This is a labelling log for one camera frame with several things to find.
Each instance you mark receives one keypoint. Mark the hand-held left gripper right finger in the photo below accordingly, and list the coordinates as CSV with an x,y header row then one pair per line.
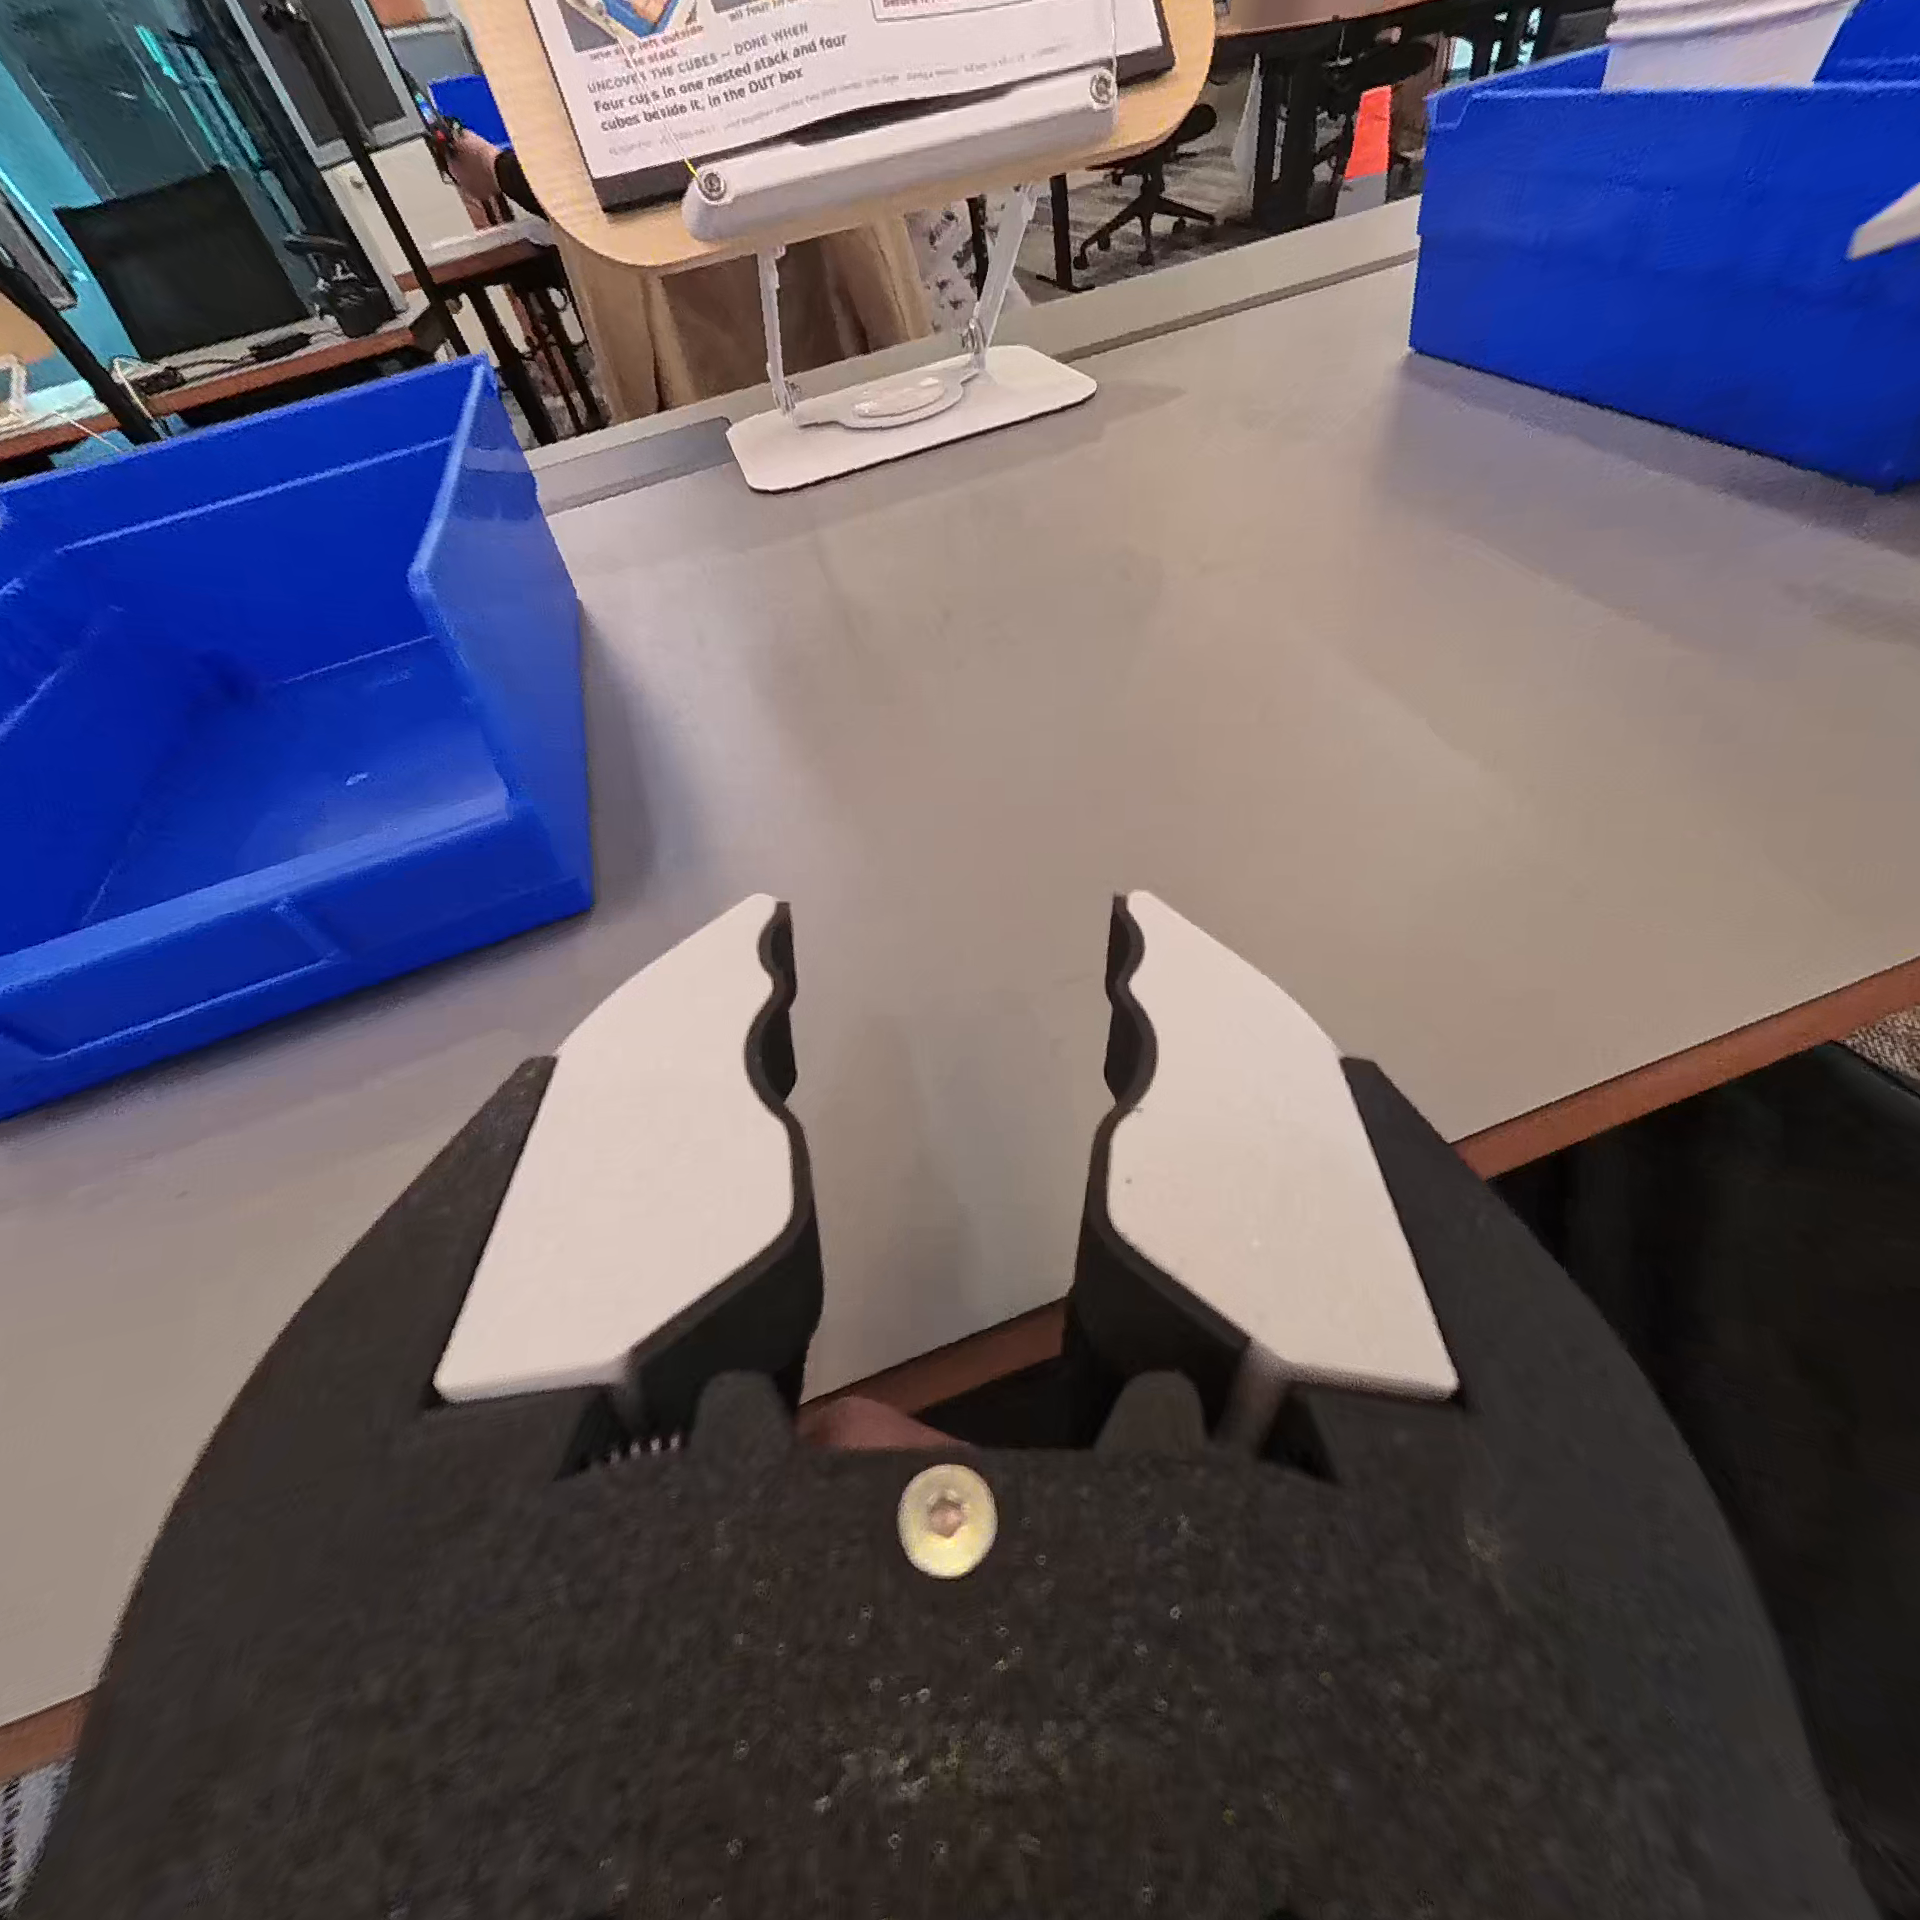
x,y
1261,1201

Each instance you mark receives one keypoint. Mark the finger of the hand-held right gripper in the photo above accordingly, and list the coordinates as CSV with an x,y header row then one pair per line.
x,y
1899,224

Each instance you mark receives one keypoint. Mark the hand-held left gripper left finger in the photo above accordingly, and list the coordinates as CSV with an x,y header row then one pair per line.
x,y
630,1201

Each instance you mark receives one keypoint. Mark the blue plastic bin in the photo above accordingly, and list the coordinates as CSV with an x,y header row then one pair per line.
x,y
1652,255
270,751

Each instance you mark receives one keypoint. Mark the white paper cup green band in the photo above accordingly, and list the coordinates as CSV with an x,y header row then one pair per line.
x,y
1725,44

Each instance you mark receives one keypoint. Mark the person's black pants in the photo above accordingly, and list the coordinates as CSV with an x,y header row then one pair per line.
x,y
1771,1349

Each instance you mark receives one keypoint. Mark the orange floor marker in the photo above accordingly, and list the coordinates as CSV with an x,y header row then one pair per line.
x,y
1367,135

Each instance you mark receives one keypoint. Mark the black office chair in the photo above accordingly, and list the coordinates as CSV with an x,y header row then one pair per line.
x,y
1162,150

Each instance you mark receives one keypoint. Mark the tan cloth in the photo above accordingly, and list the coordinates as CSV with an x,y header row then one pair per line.
x,y
706,329

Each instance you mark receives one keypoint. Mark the wooden top desk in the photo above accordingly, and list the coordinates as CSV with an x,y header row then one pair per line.
x,y
300,349

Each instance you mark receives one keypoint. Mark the white printed bag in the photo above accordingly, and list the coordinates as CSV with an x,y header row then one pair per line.
x,y
946,271

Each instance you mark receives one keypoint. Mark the light wooden board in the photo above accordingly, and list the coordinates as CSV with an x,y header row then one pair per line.
x,y
630,236

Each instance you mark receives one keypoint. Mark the black monitor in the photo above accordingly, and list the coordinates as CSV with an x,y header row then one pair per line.
x,y
181,271

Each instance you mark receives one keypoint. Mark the printed instruction sheet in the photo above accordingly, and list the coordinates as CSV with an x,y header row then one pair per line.
x,y
780,61

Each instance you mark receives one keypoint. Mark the black camera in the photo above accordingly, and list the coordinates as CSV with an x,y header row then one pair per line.
x,y
354,300

